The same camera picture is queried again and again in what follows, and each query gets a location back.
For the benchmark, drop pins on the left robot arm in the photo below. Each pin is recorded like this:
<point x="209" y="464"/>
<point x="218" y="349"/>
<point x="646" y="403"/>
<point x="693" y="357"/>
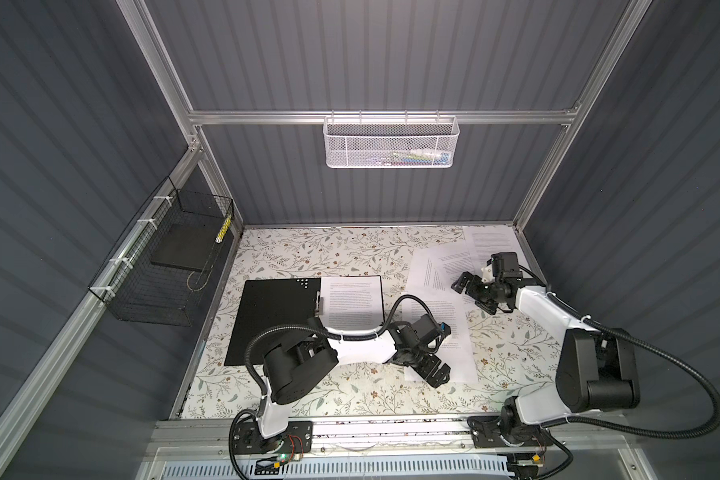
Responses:
<point x="288" y="361"/>

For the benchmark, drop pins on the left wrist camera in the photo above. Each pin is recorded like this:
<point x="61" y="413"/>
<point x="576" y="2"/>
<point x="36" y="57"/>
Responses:
<point x="444" y="330"/>

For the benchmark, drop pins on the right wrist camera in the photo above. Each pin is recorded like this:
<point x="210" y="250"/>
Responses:
<point x="487" y="274"/>

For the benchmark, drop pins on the pens in white basket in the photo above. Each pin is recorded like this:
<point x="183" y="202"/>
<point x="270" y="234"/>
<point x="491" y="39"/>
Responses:
<point x="415" y="157"/>

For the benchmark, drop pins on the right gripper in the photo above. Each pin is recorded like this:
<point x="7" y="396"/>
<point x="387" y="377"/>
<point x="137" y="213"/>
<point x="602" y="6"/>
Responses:
<point x="475" y="281"/>

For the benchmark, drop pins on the black clip folder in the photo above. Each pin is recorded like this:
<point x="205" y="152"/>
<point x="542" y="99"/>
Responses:
<point x="268" y="303"/>

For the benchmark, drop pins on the yellow marker pen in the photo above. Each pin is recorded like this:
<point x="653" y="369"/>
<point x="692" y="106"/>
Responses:
<point x="223" y="230"/>

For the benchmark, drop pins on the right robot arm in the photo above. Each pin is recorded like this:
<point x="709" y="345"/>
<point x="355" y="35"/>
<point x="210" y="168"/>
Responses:
<point x="595" y="371"/>

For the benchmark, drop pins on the printed paper sheet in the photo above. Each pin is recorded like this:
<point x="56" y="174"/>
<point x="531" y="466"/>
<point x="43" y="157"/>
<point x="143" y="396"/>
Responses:
<point x="483" y="241"/>
<point x="438" y="267"/>
<point x="351" y="303"/>

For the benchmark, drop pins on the printed paper sheet underneath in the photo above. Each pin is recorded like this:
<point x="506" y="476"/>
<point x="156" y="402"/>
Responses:
<point x="456" y="350"/>

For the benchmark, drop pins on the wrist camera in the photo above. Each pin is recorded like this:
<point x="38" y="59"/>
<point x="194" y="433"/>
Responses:
<point x="444" y="330"/>
<point x="487" y="274"/>

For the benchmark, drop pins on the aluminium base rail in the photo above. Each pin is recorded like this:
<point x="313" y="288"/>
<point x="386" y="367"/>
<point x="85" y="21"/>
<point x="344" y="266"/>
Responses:
<point x="373" y="435"/>

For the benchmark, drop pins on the black wire basket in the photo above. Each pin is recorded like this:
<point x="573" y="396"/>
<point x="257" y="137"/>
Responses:
<point x="134" y="290"/>

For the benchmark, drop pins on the black pad in basket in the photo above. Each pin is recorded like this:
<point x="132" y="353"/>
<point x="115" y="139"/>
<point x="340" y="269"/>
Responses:
<point x="186" y="247"/>

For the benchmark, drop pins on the white wire mesh basket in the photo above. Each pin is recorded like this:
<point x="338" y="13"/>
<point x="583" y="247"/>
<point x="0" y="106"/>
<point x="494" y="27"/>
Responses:
<point x="350" y="139"/>

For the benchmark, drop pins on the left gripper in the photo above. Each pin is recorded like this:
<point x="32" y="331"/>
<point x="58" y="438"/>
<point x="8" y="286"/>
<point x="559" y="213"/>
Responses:
<point x="439" y="376"/>

